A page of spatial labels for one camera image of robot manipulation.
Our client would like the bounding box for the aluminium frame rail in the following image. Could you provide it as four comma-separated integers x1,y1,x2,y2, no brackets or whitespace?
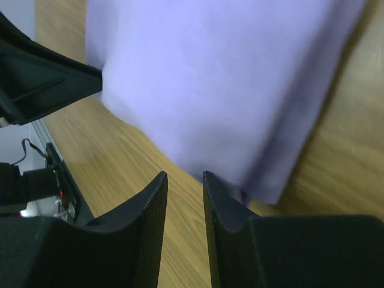
32,119,63,160

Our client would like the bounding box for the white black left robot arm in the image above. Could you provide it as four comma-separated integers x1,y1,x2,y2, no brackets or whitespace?
1,16,102,214

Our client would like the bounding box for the lavender t-shirt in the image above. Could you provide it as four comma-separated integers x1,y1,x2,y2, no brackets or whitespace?
86,1,366,204

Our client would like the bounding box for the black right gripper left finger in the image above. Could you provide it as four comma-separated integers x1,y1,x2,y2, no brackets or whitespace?
1,172,167,287

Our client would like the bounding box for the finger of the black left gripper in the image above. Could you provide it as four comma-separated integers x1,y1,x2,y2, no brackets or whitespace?
1,16,102,126

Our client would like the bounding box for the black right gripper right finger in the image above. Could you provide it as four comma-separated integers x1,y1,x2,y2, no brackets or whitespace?
203,172,383,287

